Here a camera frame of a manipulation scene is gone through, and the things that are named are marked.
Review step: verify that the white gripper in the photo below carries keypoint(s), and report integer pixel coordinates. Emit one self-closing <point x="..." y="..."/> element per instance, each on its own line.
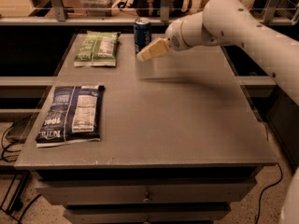
<point x="174" y="36"/>

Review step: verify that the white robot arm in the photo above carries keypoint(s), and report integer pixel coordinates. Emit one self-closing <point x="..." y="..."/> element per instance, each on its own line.
<point x="228" y="22"/>

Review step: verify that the blue pepsi can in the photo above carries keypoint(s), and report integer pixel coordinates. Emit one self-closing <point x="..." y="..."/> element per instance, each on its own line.
<point x="142" y="32"/>

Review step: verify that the dark backpack on shelf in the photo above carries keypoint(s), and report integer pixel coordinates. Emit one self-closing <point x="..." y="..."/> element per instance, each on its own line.
<point x="152" y="8"/>

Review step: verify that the green snack bag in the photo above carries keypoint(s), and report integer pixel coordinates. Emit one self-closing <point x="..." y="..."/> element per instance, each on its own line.
<point x="98" y="49"/>

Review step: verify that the grey drawer cabinet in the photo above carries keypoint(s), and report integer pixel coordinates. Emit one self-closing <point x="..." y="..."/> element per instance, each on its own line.
<point x="182" y="116"/>

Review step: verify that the dark blue chip bag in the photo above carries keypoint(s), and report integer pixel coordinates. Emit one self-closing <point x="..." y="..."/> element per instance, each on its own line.
<point x="74" y="116"/>

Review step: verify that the grey metal shelf rack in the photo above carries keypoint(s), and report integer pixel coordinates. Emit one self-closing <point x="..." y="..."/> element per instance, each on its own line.
<point x="71" y="13"/>

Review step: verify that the upper grey drawer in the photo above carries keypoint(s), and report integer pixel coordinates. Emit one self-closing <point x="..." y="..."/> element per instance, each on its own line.
<point x="91" y="192"/>

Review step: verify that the grey drawer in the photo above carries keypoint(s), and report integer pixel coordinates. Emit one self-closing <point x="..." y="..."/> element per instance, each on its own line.
<point x="147" y="214"/>
<point x="91" y="192"/>

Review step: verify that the lower grey drawer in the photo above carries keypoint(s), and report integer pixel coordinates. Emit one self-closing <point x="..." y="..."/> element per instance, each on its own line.
<point x="147" y="214"/>

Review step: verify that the black metal floor stand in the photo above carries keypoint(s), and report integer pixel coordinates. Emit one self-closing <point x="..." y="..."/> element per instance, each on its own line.
<point x="12" y="187"/>

